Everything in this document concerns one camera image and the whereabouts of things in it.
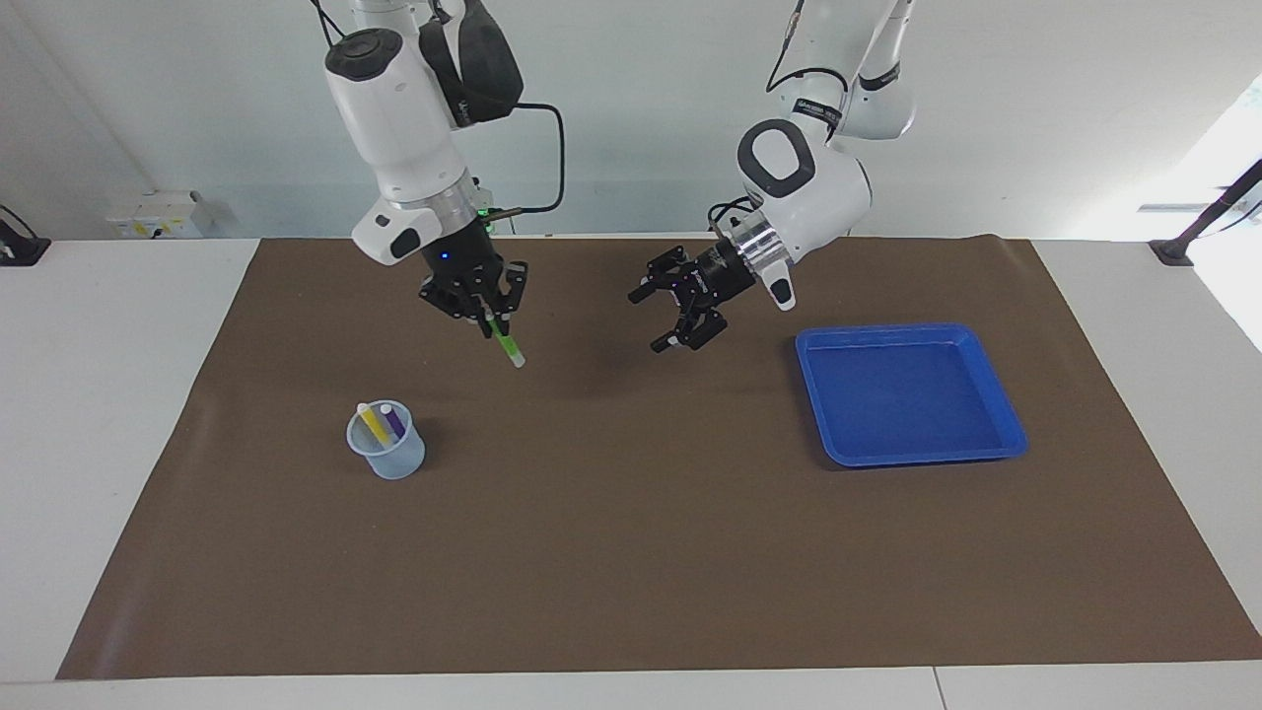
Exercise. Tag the black angled stand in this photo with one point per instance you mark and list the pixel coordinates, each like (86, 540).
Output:
(1173, 251)

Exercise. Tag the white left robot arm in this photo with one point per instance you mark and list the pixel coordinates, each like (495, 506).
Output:
(828, 197)

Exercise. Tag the green marker pen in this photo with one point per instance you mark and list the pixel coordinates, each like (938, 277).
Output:
(508, 345)

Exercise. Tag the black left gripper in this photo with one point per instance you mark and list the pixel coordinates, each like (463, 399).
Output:
(715, 276)

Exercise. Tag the blue plastic tray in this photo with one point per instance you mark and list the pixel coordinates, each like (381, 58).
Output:
(907, 394)

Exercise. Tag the black clamp mount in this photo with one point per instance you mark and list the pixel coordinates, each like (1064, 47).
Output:
(25, 251)

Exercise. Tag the yellow marker pen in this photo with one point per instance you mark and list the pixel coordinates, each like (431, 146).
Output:
(373, 422)

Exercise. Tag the brown table mat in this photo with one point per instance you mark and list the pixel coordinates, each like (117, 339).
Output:
(631, 542)

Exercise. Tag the purple marker pen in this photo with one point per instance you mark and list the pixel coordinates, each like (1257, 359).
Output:
(394, 422)

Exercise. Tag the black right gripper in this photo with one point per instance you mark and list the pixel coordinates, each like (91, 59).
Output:
(458, 266)

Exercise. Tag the white power box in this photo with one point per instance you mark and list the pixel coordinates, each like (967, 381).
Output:
(158, 217)

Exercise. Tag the translucent plastic cup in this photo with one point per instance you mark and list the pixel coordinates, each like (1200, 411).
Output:
(394, 463)

